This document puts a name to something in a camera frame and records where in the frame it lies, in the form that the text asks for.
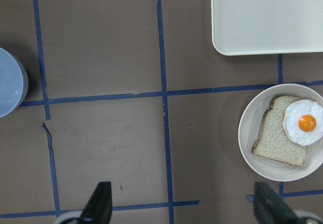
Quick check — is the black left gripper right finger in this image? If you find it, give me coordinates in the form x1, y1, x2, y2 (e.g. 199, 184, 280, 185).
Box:
253, 182, 298, 224

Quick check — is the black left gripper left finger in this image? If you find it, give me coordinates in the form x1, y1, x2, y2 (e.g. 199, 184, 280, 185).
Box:
78, 182, 113, 224

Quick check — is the bread slice on plate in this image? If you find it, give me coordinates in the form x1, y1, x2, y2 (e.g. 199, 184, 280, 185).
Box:
251, 96, 307, 167

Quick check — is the cream round plate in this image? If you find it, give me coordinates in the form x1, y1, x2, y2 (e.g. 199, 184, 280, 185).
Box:
238, 84, 322, 182

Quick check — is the fried egg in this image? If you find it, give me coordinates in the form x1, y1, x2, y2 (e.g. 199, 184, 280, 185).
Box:
283, 99, 322, 146

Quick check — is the blue bowl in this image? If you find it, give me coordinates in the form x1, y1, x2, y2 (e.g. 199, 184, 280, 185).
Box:
1, 48, 29, 118

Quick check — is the cream bear serving tray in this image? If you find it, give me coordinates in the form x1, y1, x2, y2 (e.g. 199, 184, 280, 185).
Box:
211, 0, 322, 56

